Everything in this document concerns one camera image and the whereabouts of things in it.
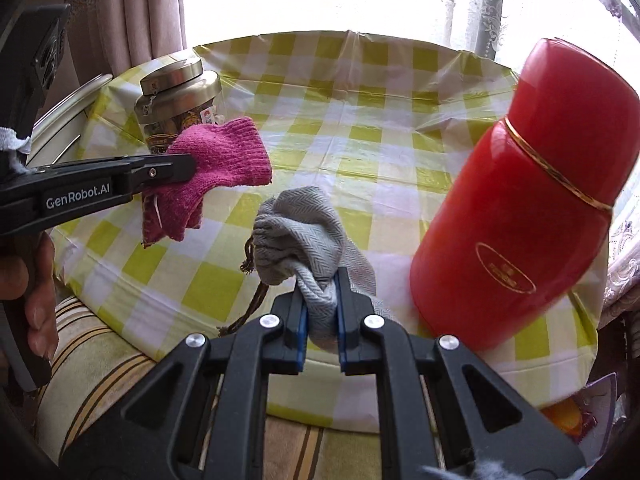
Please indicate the glass jar with metal lid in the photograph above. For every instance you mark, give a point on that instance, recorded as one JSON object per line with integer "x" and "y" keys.
{"x": 175, "y": 100}

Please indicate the white cabinet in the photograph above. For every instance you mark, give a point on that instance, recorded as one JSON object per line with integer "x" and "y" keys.
{"x": 65, "y": 125}

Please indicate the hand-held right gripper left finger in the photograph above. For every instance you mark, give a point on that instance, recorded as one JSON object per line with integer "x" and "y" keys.
{"x": 301, "y": 345}

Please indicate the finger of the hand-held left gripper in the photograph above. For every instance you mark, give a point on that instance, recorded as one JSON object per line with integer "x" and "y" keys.
{"x": 160, "y": 170}

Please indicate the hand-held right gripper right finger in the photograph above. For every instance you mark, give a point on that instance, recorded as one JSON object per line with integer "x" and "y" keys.
{"x": 342, "y": 320}

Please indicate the magenta knit glove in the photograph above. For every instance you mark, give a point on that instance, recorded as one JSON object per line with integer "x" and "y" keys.
{"x": 225, "y": 155}

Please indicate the striped plush blanket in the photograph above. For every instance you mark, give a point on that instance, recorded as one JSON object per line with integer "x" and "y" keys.
{"x": 85, "y": 395}

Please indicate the person's left hand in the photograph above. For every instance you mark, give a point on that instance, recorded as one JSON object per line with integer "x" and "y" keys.
{"x": 42, "y": 310}

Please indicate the mauve curtain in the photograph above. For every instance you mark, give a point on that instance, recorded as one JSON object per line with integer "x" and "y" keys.
{"x": 140, "y": 10}

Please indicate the yellow checked tablecloth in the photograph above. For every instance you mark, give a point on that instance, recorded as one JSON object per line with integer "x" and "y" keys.
{"x": 350, "y": 110}

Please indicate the red thermos flask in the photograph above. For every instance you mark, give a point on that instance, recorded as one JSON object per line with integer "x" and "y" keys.
{"x": 500, "y": 210}

